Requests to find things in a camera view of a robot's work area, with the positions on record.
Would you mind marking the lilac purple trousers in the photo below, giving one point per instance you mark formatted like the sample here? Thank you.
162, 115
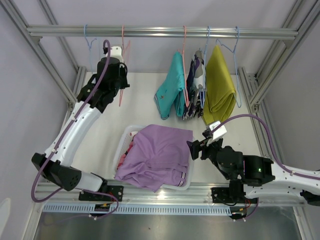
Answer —
155, 157

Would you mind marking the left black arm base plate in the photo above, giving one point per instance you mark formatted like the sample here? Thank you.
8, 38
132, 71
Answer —
112, 190

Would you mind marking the white slotted cable duct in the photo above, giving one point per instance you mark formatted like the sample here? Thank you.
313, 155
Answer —
207, 210

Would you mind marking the purple white patterned trousers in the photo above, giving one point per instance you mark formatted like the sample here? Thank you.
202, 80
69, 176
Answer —
195, 87

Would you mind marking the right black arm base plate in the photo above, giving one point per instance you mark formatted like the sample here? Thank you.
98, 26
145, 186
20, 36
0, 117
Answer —
230, 197

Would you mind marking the olive yellow trousers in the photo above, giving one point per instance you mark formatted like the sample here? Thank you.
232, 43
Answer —
220, 96

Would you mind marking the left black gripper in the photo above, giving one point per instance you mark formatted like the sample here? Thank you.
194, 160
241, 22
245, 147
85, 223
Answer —
122, 70

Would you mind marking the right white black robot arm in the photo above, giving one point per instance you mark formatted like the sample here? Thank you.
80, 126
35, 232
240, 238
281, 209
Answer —
251, 177

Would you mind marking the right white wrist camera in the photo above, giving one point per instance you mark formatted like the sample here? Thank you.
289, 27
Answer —
214, 131

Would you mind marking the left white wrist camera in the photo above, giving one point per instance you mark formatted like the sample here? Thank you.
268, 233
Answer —
115, 52

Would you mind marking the aluminium hanging rail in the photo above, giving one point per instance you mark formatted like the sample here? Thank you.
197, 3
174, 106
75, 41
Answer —
161, 32

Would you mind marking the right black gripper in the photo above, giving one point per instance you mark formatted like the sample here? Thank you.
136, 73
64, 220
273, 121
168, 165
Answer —
195, 146

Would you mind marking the white plastic basket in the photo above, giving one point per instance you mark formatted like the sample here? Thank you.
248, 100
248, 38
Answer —
122, 145

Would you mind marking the pink camouflage trousers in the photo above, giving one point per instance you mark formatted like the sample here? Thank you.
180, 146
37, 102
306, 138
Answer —
130, 145

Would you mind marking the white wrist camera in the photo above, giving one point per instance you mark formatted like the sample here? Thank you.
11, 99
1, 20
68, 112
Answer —
214, 131
115, 52

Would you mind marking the teal trousers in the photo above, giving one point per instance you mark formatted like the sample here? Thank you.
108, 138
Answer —
171, 91

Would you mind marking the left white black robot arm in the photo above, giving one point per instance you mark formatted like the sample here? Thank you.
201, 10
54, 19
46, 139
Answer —
55, 164

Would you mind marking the light blue wire hanger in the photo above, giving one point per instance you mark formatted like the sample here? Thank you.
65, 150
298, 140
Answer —
90, 44

